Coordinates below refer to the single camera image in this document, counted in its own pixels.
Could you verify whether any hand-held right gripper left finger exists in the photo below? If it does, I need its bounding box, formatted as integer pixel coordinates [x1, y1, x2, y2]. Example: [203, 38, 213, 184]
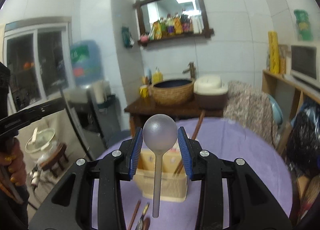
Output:
[29, 127, 144, 230]

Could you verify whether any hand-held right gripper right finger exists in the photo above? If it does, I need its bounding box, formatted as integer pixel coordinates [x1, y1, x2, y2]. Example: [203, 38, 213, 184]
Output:
[177, 126, 293, 230]

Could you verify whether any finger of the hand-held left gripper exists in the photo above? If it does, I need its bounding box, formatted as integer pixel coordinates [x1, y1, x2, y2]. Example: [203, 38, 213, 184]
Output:
[11, 97, 67, 133]

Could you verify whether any brown wooden chopstick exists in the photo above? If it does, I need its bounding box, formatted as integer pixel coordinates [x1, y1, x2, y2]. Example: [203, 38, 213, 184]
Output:
[127, 200, 141, 230]
[174, 109, 208, 178]

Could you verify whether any grey spoon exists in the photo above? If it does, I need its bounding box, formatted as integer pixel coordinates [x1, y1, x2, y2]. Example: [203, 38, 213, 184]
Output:
[142, 114, 178, 219]

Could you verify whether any cream perforated utensil basket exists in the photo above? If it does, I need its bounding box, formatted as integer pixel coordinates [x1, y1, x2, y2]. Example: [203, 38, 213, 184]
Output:
[133, 142, 188, 202]

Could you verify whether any dark chopstick with gold end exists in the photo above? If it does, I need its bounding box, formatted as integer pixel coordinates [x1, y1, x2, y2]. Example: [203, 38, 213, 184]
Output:
[135, 202, 150, 230]

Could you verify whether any person's left hand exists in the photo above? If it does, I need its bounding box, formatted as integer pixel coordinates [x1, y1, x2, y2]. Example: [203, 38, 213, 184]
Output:
[0, 142, 27, 188]

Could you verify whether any beige cover cloth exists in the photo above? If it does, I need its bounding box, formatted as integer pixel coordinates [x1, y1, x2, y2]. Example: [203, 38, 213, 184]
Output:
[15, 109, 88, 162]

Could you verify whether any white cooking pot with lid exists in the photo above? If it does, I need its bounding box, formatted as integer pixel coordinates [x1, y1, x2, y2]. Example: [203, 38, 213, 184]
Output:
[25, 127, 56, 152]

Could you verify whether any purple floral tablecloth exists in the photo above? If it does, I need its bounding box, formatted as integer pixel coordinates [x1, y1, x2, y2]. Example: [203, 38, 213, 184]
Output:
[91, 117, 293, 230]

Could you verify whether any thin dark curved rod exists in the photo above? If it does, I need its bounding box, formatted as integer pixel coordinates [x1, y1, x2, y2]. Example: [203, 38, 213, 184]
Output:
[61, 92, 97, 161]

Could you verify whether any dark wooden washstand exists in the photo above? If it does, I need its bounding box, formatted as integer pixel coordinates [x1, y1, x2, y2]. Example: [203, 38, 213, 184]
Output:
[124, 94, 226, 137]

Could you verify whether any grey water dispenser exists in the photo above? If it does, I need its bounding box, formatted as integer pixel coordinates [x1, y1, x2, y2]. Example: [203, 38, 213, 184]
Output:
[64, 87, 123, 146]

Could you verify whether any clear plastic bag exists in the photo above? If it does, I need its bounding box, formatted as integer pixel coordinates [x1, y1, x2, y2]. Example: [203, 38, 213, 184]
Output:
[37, 149, 61, 171]

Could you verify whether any sliding window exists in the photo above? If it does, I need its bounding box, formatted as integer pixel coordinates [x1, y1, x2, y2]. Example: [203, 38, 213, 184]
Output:
[4, 19, 72, 111]

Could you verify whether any small dark wooden stool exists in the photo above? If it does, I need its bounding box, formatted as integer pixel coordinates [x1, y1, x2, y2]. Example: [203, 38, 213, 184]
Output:
[40, 142, 69, 178]

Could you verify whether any dark blue cup holder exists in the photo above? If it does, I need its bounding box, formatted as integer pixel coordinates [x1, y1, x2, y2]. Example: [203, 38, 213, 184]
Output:
[96, 93, 117, 108]

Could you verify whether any wicker pattern wash basin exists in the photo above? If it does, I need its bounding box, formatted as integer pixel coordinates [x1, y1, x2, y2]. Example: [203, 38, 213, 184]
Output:
[151, 78, 195, 107]

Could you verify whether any yellow toothbrush cup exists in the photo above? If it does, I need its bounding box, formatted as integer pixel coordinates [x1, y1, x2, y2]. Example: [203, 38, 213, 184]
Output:
[139, 76, 152, 99]

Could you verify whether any white paper cup tube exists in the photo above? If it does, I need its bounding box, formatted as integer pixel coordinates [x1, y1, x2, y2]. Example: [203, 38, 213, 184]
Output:
[92, 81, 106, 104]

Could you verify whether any white and brown rice cooker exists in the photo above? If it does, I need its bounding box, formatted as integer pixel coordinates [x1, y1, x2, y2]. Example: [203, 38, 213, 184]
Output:
[193, 75, 229, 111]

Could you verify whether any white and red hair dryer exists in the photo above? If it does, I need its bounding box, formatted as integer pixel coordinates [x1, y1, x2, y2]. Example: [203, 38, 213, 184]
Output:
[29, 169, 42, 187]

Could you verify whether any blue water jug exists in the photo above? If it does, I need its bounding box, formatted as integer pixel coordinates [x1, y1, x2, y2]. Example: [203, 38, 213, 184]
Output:
[69, 40, 104, 88]

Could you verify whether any mottled knit blanket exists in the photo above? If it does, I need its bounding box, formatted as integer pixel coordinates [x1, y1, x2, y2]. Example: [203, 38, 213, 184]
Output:
[222, 80, 279, 146]

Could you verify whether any yellow pump soap bottle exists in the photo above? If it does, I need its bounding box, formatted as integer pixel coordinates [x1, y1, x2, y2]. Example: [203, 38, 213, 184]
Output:
[152, 67, 164, 85]

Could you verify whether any bronze faucet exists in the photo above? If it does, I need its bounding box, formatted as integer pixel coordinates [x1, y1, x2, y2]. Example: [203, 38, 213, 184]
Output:
[182, 61, 196, 81]

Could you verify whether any light blue plastic basin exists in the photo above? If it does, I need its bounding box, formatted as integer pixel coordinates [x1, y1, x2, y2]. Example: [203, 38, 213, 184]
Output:
[266, 93, 284, 127]

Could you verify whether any light wooden shelf unit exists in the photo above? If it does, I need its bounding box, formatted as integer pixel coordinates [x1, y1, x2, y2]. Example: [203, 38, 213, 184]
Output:
[262, 68, 320, 150]

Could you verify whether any green hanging packet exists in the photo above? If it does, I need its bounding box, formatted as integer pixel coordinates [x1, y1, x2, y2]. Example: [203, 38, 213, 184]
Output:
[121, 26, 135, 48]

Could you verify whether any black plastic bag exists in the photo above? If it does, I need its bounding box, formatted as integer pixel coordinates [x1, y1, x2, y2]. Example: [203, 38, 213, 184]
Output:
[286, 104, 320, 172]

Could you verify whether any row of condiment bottles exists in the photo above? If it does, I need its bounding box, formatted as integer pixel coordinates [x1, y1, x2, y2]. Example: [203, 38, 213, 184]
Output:
[148, 11, 203, 41]

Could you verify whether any yellow printed tube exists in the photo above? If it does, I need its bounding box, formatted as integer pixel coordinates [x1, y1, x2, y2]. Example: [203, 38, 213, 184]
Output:
[268, 30, 279, 75]

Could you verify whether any beige box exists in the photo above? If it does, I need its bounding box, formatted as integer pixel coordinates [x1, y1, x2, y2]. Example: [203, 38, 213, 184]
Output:
[278, 44, 288, 74]

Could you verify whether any white microwave oven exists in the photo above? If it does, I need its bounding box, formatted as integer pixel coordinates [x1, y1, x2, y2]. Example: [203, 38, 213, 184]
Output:
[290, 43, 320, 88]

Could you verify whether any green noodle cup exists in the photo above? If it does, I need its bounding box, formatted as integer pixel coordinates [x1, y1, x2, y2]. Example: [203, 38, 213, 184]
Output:
[296, 22, 313, 41]
[293, 9, 311, 24]

